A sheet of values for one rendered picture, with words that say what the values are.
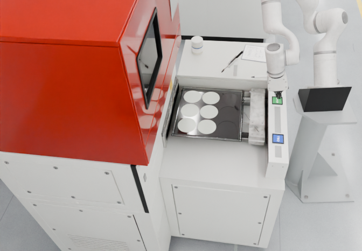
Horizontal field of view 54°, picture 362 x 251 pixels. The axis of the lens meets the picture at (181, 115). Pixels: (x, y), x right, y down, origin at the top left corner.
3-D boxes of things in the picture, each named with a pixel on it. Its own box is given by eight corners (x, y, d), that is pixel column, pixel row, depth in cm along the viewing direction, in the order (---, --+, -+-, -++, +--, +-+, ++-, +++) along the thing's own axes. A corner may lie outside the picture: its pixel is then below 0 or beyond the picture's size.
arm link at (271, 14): (296, 0, 169) (300, 64, 172) (262, 5, 174) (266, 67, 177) (296, -4, 161) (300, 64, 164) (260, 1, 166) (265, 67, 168)
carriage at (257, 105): (248, 144, 188) (248, 140, 185) (250, 95, 211) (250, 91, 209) (263, 145, 186) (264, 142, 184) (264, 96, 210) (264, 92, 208)
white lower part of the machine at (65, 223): (64, 256, 241) (14, 197, 180) (101, 157, 294) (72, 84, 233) (167, 271, 230) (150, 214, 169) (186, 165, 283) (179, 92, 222)
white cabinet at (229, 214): (172, 241, 243) (158, 178, 182) (192, 131, 305) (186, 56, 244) (267, 254, 233) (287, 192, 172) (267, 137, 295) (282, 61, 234)
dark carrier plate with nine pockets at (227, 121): (173, 133, 190) (173, 133, 190) (183, 89, 212) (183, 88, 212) (238, 139, 185) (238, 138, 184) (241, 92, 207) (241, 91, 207)
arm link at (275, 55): (286, 61, 176) (266, 63, 179) (284, 40, 167) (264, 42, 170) (286, 72, 171) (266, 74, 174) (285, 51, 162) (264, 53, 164)
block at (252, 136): (248, 139, 186) (249, 136, 184) (249, 134, 188) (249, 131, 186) (264, 140, 185) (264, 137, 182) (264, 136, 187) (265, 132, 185)
